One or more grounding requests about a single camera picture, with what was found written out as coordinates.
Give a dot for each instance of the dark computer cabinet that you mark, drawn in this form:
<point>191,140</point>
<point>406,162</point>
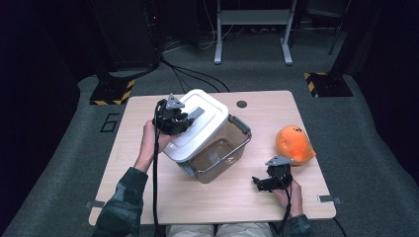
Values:
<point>131,33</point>

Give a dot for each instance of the person's right hand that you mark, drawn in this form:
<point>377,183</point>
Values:
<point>294,200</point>

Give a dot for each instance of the person's leg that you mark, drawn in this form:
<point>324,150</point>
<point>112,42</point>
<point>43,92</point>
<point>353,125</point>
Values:
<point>189,231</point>
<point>243,230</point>

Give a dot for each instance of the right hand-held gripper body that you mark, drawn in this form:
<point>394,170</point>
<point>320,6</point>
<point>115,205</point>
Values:
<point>280,174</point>

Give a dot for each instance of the person's right leg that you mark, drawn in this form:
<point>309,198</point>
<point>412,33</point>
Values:
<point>243,230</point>

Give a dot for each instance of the person's left hand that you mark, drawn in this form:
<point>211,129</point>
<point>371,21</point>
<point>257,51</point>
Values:
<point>148,148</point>

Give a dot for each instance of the person's left leg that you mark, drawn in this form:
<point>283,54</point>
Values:
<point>189,231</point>

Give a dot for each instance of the round black table grommet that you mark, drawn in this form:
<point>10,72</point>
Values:
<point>241,104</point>

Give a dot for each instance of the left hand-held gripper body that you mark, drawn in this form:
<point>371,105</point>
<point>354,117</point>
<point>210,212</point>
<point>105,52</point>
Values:
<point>168,120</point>

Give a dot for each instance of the white box lid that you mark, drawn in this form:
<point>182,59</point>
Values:
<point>201,131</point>

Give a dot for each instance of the orange plush toy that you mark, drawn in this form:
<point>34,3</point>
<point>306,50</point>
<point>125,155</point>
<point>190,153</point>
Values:
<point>294,144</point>

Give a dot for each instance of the white metal stand frame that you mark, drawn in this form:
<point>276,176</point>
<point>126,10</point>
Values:
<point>253,16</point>

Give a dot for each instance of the grey metal table bracket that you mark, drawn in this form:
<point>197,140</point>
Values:
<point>95,204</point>
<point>329,198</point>

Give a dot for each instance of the clear brown storage box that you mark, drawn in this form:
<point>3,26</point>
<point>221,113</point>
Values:
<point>227,141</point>

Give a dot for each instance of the black yellow striped stand base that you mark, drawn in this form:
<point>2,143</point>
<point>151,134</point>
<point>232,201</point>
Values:
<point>110,92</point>
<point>329,85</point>

